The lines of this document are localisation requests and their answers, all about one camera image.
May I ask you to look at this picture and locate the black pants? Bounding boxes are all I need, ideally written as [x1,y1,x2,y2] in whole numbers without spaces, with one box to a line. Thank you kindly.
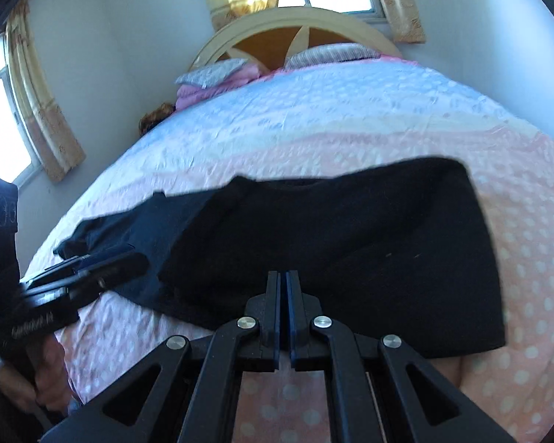
[55,157,505,359]

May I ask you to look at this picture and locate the person's left hand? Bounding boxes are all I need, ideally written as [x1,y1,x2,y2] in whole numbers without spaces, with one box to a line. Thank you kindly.
[0,335,73,414]

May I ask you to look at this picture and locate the beige side curtain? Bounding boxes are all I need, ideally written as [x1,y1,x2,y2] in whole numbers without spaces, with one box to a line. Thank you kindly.
[6,0,86,183]

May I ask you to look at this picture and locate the side window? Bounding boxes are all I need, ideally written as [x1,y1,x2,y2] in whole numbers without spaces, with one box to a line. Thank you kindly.
[0,35,41,188]

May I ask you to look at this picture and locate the brown plush toy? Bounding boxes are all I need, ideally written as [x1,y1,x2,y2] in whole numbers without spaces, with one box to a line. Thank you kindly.
[138,102,175,136]

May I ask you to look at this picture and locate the folded pink blanket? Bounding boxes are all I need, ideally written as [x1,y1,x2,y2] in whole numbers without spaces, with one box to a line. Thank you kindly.
[175,63,263,112]

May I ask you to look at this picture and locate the grey floral pillow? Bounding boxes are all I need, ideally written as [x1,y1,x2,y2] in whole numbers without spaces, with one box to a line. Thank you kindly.
[175,58,248,89]

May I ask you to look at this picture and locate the pink blue dotted bedspread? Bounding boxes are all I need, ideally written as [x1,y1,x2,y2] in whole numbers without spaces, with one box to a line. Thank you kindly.
[27,58,554,442]

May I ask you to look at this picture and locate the cream wooden headboard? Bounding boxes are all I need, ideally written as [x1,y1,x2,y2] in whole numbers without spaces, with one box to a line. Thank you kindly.
[190,7,402,70]

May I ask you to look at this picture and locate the striped pillow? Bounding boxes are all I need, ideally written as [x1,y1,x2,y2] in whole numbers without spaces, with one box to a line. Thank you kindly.
[284,43,381,70]

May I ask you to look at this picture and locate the beige right headboard curtain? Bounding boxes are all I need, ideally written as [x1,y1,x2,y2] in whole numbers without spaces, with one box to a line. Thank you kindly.
[379,0,427,44]

